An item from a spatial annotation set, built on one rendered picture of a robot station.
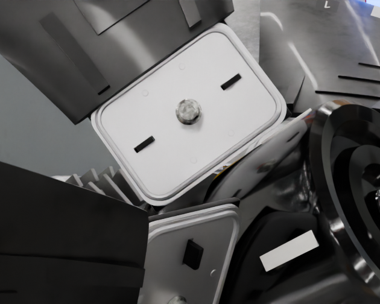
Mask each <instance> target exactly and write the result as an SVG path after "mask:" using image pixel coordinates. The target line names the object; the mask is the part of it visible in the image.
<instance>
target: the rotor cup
mask: <svg viewBox="0 0 380 304"><path fill-rule="evenodd" d="M378 191H380V113H379V112H377V111H375V110H374V109H372V108H370V107H369V106H366V105H364V104H362V103H359V102H356V101H352V100H342V99H341V100H333V101H330V102H328V103H324V104H321V105H319V106H317V107H315V108H313V109H312V110H310V111H309V112H308V113H307V114H306V115H304V116H303V117H301V118H300V119H298V120H297V121H295V122H294V123H292V124H291V125H289V126H288V127H287V128H285V129H283V130H282V131H280V132H279V133H278V134H276V135H274V136H273V137H272V138H270V139H269V140H267V141H265V142H264V143H263V144H260V145H258V146H257V147H256V148H254V149H252V150H251V151H250V152H248V153H247V154H245V155H244V156H243V157H241V158H239V159H238V160H236V161H235V162H234V163H232V164H230V165H229V166H228V167H226V168H225V169H223V170H222V171H221V172H219V173H218V174H215V173H212V174H211V175H209V176H208V177H206V178H205V179H204V180H202V181H201V182H200V183H198V184H197V185H195V186H194V187H193V188H191V189H190V190H188V191H187V192H186V193H184V194H183V195H181V196H180V197H179V198H177V199H176V200H174V201H173V202H172V203H170V204H168V205H167V206H165V207H164V208H163V209H161V210H160V211H158V212H155V210H154V209H153V208H152V206H151V205H150V204H149V203H147V202H146V201H145V200H144V199H143V200H142V201H141V202H140V203H139V204H138V205H137V207H139V208H141V209H143V210H145V211H147V212H148V216H149V217H150V216H153V215H159V214H164V213H167V212H172V211H177V210H180V209H185V208H188V207H193V206H198V205H201V204H206V203H211V202H215V201H220V200H225V199H228V198H233V197H236V198H238V199H240V204H239V209H240V211H241V225H240V228H239V233H238V237H237V240H236V244H235V248H234V251H233V255H232V258H231V262H230V265H229V269H228V272H227V276H226V280H225V283H224V286H223V290H222V293H221V297H220V301H219V304H380V210H379V208H378V204H377V199H376V197H377V193H378ZM310 230H311V231H312V232H313V235H314V237H315V239H316V241H317V243H318V245H319V246H318V247H316V248H314V249H312V250H310V251H307V252H305V253H303V254H301V255H299V256H297V257H295V258H293V259H291V260H289V261H287V262H285V263H283V264H281V265H279V266H277V267H275V268H273V269H271V270H269V271H266V270H265V268H264V265H263V263H262V261H261V259H260V256H262V255H264V254H266V253H268V252H270V251H272V250H274V249H276V248H278V247H279V246H281V245H283V244H285V243H287V242H289V241H291V240H293V239H294V238H297V237H298V236H300V235H303V234H304V233H306V232H308V231H310Z"/></svg>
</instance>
